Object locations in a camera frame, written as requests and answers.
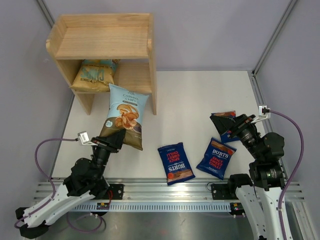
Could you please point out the yellow kettle chips bag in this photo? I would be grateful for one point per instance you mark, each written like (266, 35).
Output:
(95, 75)

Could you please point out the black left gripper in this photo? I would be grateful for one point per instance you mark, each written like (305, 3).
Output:
(115, 139)

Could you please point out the blue Burts bag right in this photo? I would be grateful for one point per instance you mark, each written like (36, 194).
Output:
(224, 135)

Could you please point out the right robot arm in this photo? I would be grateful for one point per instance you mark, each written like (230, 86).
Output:
(261, 191)

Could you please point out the light blue cassava chips bag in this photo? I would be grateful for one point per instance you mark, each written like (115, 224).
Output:
(126, 110)

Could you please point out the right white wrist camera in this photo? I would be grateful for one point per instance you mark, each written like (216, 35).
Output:
(263, 114)

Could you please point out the aluminium mounting rail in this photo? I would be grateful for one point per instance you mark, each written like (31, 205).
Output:
(157, 190)

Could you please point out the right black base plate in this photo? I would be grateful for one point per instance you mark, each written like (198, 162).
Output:
(221, 192)

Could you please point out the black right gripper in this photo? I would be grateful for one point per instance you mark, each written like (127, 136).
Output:
(223, 123)

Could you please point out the right aluminium frame post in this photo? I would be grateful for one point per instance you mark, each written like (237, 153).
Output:
(275, 34)

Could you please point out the blue Burts bag middle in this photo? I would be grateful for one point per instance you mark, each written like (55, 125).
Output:
(216, 158)

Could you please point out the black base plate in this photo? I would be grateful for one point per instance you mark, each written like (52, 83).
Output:
(221, 192)
(114, 192)

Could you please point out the blue burts bag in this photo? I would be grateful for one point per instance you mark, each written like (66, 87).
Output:
(216, 158)
(224, 135)
(176, 164)

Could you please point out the left aluminium frame post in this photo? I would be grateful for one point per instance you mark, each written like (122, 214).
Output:
(45, 12)

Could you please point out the aluminium frame post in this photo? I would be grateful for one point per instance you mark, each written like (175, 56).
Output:
(45, 12)
(275, 34)

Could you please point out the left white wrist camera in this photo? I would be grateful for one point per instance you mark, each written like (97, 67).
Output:
(84, 139)

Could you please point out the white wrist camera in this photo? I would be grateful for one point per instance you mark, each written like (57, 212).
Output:
(263, 114)
(84, 139)

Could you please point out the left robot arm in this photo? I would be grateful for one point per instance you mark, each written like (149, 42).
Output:
(86, 182)

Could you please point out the white slotted cable duct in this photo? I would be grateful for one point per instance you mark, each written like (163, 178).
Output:
(150, 207)

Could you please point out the blue Burts bag left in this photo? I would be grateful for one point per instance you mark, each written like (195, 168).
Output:
(176, 164)

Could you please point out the wooden two-tier shelf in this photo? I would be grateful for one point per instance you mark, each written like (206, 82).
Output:
(128, 37)

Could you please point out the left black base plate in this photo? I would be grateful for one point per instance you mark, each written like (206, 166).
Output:
(114, 192)

